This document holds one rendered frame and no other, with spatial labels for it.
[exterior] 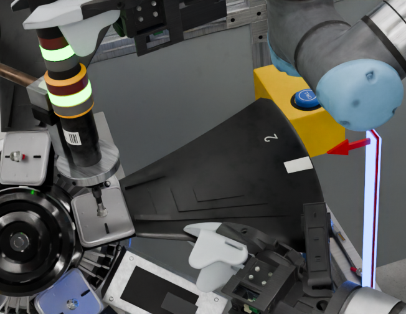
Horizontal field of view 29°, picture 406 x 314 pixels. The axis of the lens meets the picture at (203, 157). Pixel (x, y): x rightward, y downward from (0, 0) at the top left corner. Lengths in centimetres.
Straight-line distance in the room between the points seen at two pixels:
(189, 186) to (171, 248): 109
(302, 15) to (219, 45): 84
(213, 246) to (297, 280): 10
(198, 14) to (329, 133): 49
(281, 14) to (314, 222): 23
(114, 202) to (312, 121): 41
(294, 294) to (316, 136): 49
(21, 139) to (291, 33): 34
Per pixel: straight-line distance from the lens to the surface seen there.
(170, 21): 79
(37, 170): 91
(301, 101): 123
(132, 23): 79
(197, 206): 91
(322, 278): 81
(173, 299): 103
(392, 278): 241
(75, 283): 96
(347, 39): 80
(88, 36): 77
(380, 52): 79
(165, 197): 92
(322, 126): 125
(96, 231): 91
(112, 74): 166
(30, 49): 95
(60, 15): 74
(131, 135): 176
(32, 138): 92
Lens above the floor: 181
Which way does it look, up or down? 39 degrees down
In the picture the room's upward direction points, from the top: 8 degrees counter-clockwise
